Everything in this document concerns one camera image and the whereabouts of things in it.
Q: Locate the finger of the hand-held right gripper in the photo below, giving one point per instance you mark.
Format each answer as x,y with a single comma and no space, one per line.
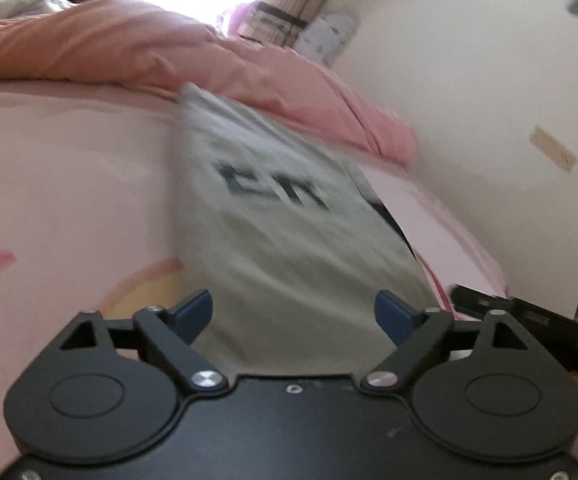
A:
479,300

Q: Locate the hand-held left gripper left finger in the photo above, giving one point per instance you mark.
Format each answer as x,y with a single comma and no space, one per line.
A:
194,315

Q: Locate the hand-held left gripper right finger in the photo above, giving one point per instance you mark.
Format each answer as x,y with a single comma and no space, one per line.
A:
394,317

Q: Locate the grey garment with black trim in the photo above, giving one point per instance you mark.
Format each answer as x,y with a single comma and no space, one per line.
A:
279,250

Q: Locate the pink duvet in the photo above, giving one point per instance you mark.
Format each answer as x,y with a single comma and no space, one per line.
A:
144,45

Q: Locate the white star pillow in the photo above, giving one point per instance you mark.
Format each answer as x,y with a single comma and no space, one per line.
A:
329,37

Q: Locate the purple sheer curtain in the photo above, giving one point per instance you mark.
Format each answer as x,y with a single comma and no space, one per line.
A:
236,17

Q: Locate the striped beige curtain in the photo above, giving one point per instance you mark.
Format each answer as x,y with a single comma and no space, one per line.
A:
289,5

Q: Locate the pale green cloth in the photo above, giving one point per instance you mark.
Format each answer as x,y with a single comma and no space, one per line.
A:
19,10

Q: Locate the beige wall socket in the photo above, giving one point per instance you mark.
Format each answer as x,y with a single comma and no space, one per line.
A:
554,149

